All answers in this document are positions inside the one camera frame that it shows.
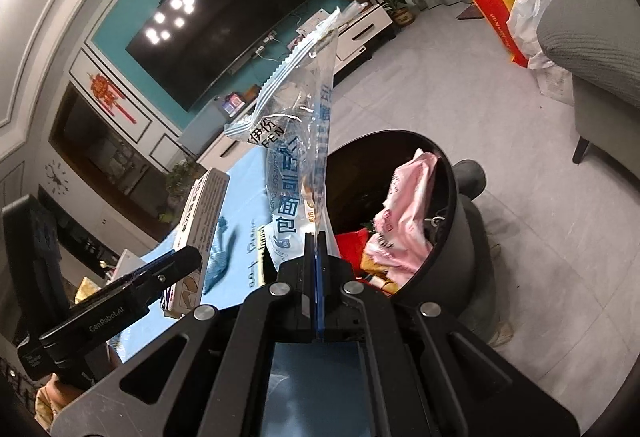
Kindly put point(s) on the red yellow shopping bag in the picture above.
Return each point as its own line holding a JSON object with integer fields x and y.
{"x": 497, "y": 14}

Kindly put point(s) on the white blue medicine box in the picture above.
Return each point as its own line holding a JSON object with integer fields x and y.
{"x": 196, "y": 228}

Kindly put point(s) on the white tv cabinet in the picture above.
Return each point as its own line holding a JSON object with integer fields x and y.
{"x": 332, "y": 41}

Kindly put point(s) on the large black television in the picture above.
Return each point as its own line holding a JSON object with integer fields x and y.
{"x": 187, "y": 45}

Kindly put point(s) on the red cigarette box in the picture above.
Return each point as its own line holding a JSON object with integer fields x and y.
{"x": 351, "y": 246}

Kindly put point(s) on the translucent storage box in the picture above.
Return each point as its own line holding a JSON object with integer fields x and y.
{"x": 206, "y": 126}

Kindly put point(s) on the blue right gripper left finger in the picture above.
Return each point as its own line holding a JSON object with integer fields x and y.
{"x": 309, "y": 285}

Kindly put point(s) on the black round trash bin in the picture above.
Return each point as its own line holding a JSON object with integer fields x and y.
{"x": 358, "y": 177}

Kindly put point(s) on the person's left hand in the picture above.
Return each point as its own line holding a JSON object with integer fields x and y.
{"x": 52, "y": 398}

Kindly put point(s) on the grey sofa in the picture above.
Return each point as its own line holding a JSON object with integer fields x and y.
{"x": 597, "y": 41}

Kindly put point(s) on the clear plastic bread bag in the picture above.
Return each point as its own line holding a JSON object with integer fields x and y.
{"x": 296, "y": 151}

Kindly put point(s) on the potted plant on floor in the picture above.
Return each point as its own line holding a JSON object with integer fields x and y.
{"x": 399, "y": 11}

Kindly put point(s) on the wall clock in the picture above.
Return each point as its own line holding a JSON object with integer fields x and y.
{"x": 56, "y": 178}

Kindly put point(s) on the red chinese knot decoration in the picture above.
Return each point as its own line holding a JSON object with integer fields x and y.
{"x": 109, "y": 97}

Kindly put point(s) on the gold snack bag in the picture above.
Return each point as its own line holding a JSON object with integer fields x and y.
{"x": 377, "y": 275}

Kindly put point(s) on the light blue floral tablecloth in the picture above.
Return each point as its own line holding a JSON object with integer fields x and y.
{"x": 232, "y": 271}

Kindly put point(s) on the plant stand left of cabinet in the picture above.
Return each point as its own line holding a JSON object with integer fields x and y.
{"x": 178, "y": 184}

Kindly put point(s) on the pink plastic bag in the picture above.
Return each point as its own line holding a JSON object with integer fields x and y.
{"x": 398, "y": 239}

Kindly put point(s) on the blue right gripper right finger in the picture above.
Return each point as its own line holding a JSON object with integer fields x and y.
{"x": 323, "y": 282}

